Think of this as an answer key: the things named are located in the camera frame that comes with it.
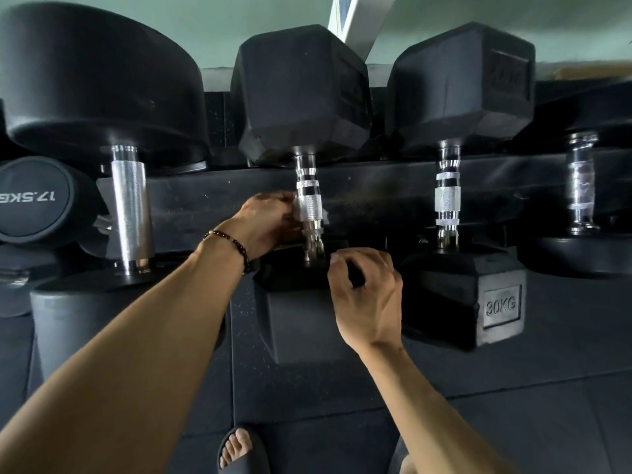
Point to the person's right hand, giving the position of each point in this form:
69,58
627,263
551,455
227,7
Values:
373,306

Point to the person's left hand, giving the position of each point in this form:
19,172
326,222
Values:
256,227

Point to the person's right thumb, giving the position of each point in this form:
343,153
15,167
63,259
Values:
338,281

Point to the person's left fingers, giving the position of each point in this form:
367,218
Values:
284,204

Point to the person's left forearm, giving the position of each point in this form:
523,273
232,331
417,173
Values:
133,360

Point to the person's right forearm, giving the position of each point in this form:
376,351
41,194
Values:
424,419

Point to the black dumbbell rack shelf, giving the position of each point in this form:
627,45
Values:
385,202

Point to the plain black hex dumbbell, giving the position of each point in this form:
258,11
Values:
301,93

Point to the large black round dumbbell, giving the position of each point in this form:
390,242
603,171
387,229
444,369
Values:
128,207

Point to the black slide sandal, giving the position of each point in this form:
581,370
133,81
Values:
259,451

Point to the white slanted beam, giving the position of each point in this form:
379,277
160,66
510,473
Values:
360,24

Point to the person's left foot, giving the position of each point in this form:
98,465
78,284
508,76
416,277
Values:
237,449

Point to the labelled black hex dumbbell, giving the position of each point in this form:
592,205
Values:
459,83

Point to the small black round dumbbell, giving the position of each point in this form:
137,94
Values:
44,202

